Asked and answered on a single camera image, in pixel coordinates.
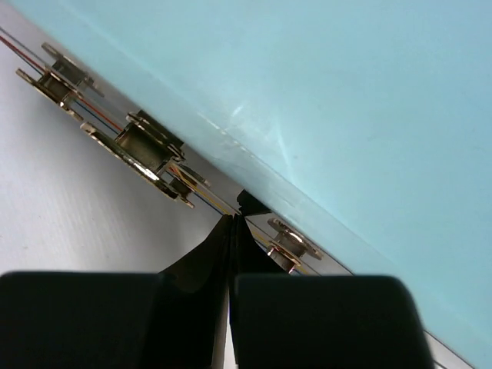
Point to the gold middle drawer handle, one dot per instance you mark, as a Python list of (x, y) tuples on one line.
[(63, 82)]

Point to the teal drawer cabinet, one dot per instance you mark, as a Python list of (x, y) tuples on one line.
[(366, 124)]

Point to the gold drawer handle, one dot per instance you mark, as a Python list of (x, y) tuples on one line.
[(154, 153), (63, 82)]

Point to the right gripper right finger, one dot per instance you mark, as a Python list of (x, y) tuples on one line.
[(283, 321)]

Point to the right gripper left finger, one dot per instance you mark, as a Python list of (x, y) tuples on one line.
[(168, 319)]

